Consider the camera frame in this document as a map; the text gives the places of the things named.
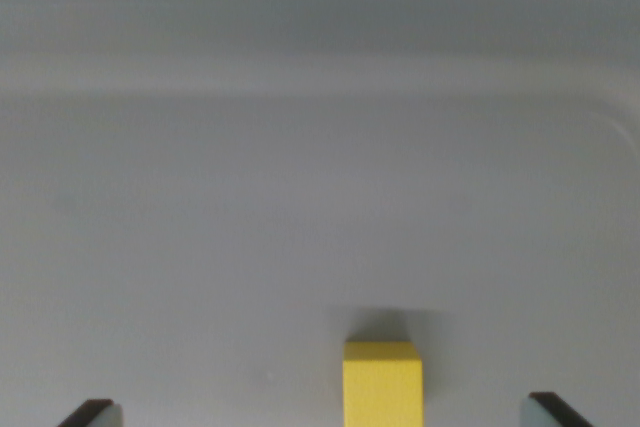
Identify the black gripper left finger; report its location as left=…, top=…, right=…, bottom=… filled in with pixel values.
left=56, top=398, right=124, bottom=427

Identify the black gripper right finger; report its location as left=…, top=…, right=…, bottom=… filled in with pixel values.
left=519, top=391, right=596, bottom=427

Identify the yellow cube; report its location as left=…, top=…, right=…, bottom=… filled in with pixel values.
left=342, top=340, right=425, bottom=427

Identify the grey plastic bin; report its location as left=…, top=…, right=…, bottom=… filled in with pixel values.
left=0, top=0, right=640, bottom=427

